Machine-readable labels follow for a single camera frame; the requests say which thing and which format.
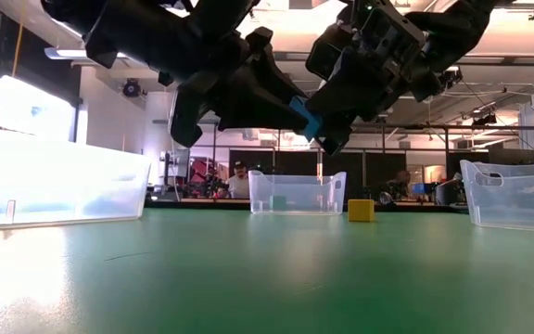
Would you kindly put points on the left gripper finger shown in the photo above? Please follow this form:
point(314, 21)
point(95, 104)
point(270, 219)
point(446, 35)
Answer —
point(274, 65)
point(258, 106)

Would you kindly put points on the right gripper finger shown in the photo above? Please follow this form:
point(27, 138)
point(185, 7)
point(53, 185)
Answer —
point(364, 116)
point(350, 86)

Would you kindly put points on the blue long block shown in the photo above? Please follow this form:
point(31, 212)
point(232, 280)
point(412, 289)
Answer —
point(305, 116)

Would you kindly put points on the yellow cube block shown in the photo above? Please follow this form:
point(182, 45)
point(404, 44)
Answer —
point(361, 211)

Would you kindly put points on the green cube block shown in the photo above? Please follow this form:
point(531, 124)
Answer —
point(279, 203)

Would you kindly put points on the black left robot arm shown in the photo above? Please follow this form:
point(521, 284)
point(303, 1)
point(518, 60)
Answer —
point(123, 28)

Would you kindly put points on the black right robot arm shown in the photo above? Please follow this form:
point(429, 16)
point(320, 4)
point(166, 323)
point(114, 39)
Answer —
point(461, 23)

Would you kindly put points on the black round ceiling fixture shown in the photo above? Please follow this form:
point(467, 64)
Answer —
point(131, 88)

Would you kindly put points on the person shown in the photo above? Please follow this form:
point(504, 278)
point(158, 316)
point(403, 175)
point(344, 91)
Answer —
point(401, 183)
point(239, 185)

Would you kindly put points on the clear plastic bin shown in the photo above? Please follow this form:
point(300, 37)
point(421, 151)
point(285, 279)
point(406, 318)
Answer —
point(512, 204)
point(63, 185)
point(304, 195)

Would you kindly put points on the long ceiling light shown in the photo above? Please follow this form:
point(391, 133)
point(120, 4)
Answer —
point(67, 54)

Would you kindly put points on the green table mat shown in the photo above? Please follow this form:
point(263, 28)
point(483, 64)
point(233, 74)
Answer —
point(267, 278)

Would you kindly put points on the black aluminium table frame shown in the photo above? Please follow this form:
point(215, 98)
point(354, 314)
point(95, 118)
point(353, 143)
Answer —
point(202, 204)

